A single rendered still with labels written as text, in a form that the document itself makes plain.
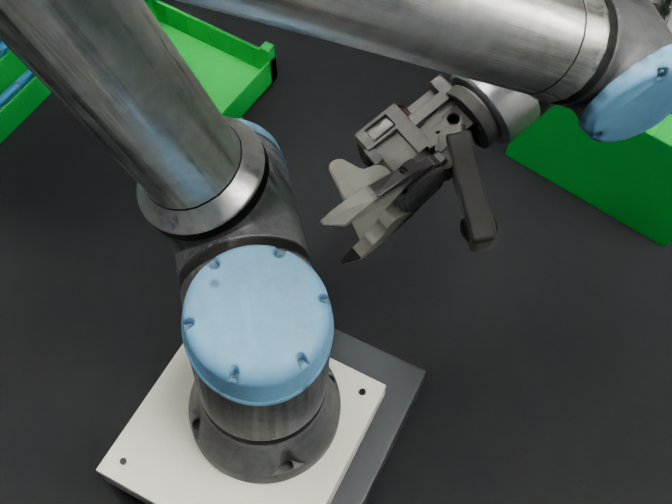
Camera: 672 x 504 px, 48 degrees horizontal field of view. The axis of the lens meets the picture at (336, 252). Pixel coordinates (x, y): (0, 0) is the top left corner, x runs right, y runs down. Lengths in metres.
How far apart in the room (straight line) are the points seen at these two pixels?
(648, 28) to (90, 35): 0.42
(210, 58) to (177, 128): 0.78
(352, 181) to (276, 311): 0.15
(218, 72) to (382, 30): 0.99
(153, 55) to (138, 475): 0.52
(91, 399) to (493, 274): 0.63
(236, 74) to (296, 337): 0.80
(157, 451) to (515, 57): 0.66
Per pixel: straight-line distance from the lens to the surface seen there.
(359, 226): 0.83
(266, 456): 0.91
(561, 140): 1.26
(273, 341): 0.74
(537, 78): 0.58
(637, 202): 1.28
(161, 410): 1.01
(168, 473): 0.98
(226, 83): 1.44
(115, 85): 0.66
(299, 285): 0.76
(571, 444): 1.13
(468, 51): 0.53
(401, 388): 1.05
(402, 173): 0.72
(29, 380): 1.20
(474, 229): 0.74
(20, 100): 1.45
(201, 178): 0.77
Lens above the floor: 1.04
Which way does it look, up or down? 59 degrees down
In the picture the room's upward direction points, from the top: straight up
